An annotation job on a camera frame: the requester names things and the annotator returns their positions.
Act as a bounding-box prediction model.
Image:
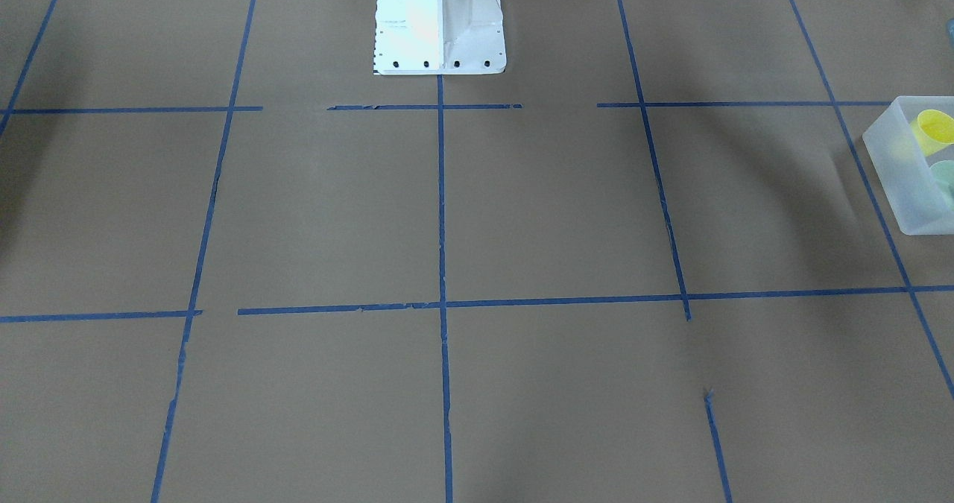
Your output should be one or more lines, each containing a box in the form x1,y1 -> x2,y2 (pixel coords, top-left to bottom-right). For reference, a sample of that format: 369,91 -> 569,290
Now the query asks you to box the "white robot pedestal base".
373,0 -> 508,76

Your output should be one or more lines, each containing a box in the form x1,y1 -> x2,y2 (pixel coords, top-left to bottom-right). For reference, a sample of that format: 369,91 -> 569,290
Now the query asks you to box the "mint green bowl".
929,159 -> 954,210

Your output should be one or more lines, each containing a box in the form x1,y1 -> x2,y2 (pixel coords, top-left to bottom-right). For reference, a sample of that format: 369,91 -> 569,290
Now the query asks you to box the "yellow plastic cup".
910,109 -> 953,157

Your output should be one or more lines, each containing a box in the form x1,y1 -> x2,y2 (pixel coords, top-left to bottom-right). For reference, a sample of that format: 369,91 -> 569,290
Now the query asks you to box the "clear plastic storage box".
862,96 -> 953,235

